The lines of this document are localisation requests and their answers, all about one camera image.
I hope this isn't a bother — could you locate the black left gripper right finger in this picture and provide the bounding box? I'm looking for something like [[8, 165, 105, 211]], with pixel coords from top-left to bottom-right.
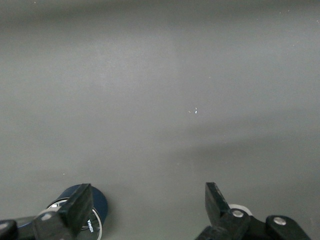
[[194, 181, 252, 240]]

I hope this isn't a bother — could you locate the dark blue cooking pot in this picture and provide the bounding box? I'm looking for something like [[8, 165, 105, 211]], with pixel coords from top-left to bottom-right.
[[46, 184, 110, 240]]

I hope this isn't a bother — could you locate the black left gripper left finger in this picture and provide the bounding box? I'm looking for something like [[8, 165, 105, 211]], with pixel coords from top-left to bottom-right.
[[33, 183, 94, 240]]

